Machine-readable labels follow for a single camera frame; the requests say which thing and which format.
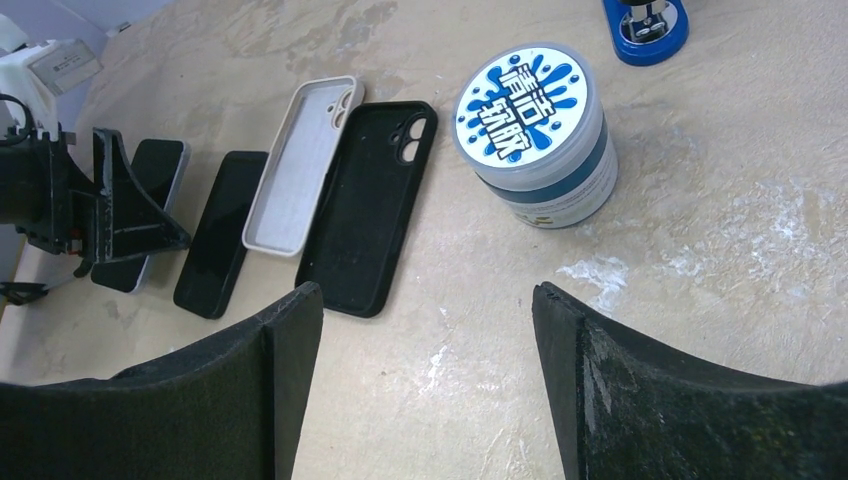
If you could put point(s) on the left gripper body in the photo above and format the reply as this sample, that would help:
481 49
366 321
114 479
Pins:
45 196

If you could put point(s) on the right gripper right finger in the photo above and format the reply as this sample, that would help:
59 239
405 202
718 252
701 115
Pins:
627 406

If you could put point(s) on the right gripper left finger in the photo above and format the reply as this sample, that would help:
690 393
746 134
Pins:
228 406

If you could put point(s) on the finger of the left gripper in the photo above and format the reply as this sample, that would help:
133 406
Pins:
112 218

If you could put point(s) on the black smartphone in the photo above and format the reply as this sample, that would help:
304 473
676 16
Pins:
216 255

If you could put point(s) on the black phone case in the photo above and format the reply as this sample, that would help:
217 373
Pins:
360 225

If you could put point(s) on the white phone case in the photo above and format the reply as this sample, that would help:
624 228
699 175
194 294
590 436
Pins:
292 181

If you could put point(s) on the metal whiteboard stand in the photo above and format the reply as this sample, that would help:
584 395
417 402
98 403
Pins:
22 293

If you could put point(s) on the blue white jar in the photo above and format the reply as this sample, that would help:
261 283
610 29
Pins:
531 125

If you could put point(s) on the blue stapler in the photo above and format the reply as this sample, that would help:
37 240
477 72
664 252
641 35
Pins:
646 32

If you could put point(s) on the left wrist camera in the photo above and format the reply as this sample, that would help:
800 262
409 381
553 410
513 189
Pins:
38 73

